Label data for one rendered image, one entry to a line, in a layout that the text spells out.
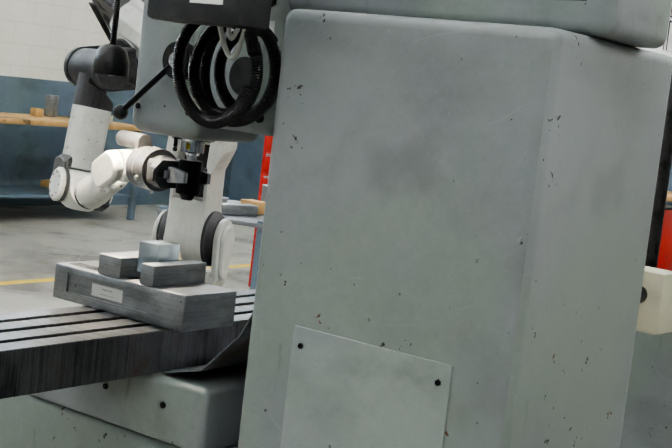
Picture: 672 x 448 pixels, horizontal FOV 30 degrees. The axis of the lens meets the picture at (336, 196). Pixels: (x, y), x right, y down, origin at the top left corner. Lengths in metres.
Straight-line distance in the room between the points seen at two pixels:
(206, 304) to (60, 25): 9.97
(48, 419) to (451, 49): 1.17
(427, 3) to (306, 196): 0.37
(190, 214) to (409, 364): 1.39
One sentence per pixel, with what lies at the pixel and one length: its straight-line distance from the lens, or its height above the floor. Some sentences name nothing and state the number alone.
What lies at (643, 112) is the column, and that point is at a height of 1.46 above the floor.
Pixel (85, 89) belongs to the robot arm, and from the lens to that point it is 2.91.
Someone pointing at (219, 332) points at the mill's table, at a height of 0.94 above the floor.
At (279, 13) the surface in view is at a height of 1.56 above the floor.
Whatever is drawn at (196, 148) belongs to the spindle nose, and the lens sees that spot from 2.47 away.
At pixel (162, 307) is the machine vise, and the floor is 1.00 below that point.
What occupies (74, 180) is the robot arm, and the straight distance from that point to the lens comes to 2.87.
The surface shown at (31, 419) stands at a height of 0.71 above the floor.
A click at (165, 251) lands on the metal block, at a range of 2.44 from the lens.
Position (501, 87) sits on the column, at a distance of 1.84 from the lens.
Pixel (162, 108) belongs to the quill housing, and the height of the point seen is 1.36.
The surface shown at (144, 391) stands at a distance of 2.37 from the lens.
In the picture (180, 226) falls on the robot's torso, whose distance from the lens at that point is 3.22.
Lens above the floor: 1.44
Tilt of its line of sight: 5 degrees down
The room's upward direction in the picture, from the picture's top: 7 degrees clockwise
